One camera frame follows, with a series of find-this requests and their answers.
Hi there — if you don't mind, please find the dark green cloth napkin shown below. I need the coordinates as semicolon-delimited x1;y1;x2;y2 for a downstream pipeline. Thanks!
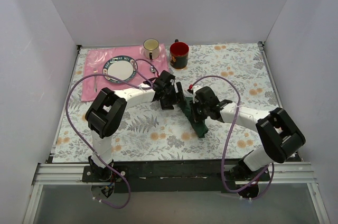
178;97;209;138

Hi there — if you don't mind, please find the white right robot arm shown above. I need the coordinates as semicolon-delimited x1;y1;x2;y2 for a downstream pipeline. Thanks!
189;86;306;181

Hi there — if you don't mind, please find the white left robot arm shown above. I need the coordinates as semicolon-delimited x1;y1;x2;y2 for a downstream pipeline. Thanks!
86;70;185;182

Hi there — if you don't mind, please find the silver spoon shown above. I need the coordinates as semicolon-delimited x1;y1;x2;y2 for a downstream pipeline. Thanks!
150;66;157;74

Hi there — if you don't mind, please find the dark mug red interior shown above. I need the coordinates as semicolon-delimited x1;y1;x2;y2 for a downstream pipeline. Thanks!
170;39;189;69

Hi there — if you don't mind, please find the cream enamel mug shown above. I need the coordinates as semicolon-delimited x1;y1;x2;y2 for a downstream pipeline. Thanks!
143;39;160;60

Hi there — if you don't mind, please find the white plate green rim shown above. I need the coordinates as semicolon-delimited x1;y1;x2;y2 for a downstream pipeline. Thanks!
102;55;138;84

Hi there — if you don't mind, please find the pink placemat cloth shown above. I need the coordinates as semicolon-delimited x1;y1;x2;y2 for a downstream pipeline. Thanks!
81;44;168;101

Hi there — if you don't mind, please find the silver fork on placemat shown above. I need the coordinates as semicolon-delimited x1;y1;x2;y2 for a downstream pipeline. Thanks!
93;68;98;93

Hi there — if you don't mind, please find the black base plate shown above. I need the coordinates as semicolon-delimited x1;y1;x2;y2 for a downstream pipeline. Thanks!
82;158;259;193

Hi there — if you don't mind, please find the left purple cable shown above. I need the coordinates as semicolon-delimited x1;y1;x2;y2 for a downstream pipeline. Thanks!
65;59;159;209

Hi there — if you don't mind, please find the aluminium frame rail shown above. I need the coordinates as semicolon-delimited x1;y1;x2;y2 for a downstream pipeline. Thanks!
32;162;330;223

